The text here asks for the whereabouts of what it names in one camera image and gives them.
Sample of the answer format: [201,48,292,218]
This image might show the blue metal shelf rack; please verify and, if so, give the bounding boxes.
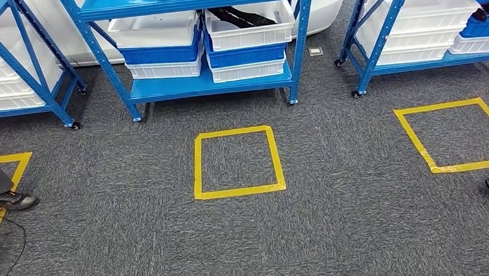
[331,0,489,100]
[58,0,322,126]
[0,0,91,135]

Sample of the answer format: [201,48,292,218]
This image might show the yellow floor tape square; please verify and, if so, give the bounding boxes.
[393,96,489,177]
[0,151,38,241]
[191,124,287,201]

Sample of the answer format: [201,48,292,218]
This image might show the white car red stripe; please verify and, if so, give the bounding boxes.
[24,0,349,69]

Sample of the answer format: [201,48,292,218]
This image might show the blue plastic bin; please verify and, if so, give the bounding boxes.
[203,26,288,69]
[117,28,204,67]
[457,0,489,39]

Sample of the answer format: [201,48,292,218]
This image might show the black plastic strips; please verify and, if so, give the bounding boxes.
[208,3,278,31]

